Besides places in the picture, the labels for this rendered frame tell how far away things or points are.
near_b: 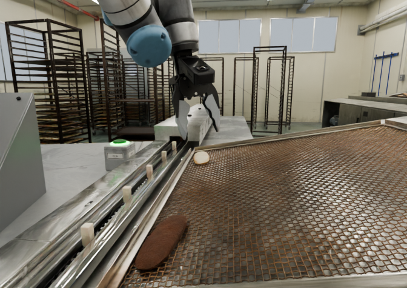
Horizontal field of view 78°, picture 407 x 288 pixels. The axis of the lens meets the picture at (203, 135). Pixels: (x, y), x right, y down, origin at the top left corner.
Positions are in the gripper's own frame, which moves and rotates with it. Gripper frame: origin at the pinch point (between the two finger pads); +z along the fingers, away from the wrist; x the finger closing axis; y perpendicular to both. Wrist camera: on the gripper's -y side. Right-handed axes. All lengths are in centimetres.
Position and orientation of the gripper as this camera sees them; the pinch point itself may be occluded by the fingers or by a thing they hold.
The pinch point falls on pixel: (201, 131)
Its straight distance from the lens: 58.9
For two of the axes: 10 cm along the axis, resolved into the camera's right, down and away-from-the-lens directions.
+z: 1.8, 9.7, 1.6
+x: -9.1, 2.3, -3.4
